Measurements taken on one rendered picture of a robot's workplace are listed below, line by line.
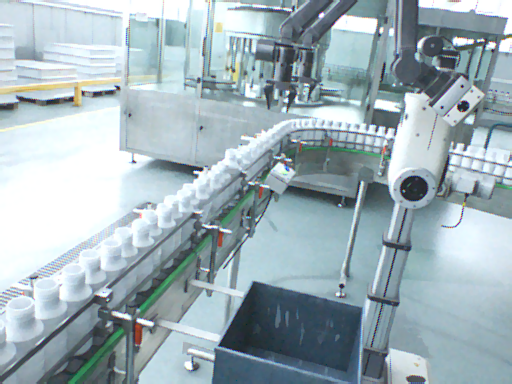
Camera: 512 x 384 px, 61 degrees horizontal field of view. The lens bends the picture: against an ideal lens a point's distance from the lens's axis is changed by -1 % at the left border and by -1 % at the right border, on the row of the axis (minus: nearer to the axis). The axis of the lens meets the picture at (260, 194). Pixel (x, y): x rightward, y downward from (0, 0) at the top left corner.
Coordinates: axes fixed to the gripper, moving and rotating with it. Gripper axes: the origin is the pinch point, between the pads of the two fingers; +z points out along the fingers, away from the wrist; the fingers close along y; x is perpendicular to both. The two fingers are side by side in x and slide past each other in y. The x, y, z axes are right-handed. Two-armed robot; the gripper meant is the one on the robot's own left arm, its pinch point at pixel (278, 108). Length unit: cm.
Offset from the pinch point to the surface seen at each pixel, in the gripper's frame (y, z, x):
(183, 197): -12.9, 21.4, -42.2
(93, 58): -557, 67, 693
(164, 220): -12, 24, -54
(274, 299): 16, 46, -40
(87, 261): -13, 21, -83
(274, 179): 0.2, 28.3, 12.3
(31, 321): -11, 23, -99
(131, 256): -11, 25, -71
